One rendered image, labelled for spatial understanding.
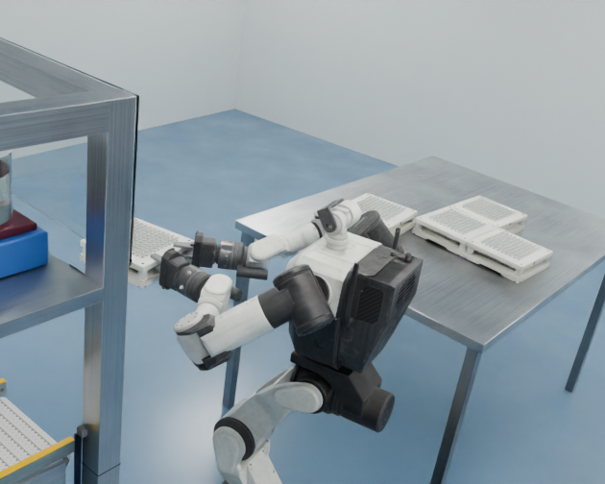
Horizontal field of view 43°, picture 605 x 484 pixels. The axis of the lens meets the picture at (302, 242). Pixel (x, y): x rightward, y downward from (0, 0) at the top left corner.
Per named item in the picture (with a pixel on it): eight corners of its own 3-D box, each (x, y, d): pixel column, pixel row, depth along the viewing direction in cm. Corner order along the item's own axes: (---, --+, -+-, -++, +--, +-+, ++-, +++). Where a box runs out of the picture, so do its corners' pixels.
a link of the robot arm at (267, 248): (246, 245, 230) (283, 228, 235) (242, 259, 238) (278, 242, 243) (256, 261, 228) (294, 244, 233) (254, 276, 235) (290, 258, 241)
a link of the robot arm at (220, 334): (197, 383, 182) (279, 342, 180) (169, 339, 178) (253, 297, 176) (201, 362, 193) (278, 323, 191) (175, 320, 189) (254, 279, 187)
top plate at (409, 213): (365, 196, 327) (366, 192, 326) (417, 215, 316) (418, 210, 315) (335, 211, 308) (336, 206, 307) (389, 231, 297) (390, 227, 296)
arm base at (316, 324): (307, 337, 189) (346, 317, 185) (285, 343, 177) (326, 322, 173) (281, 282, 192) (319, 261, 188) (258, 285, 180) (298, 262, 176)
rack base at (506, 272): (495, 242, 314) (496, 237, 313) (548, 267, 300) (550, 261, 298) (462, 256, 297) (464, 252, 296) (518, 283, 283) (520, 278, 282)
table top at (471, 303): (431, 161, 410) (432, 155, 409) (635, 237, 351) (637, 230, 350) (234, 228, 301) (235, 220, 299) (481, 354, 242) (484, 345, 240)
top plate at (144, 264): (79, 246, 227) (79, 239, 227) (134, 222, 247) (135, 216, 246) (142, 273, 217) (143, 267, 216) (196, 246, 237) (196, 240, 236)
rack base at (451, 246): (445, 220, 328) (446, 215, 327) (494, 242, 314) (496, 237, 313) (411, 232, 311) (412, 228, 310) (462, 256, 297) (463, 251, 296)
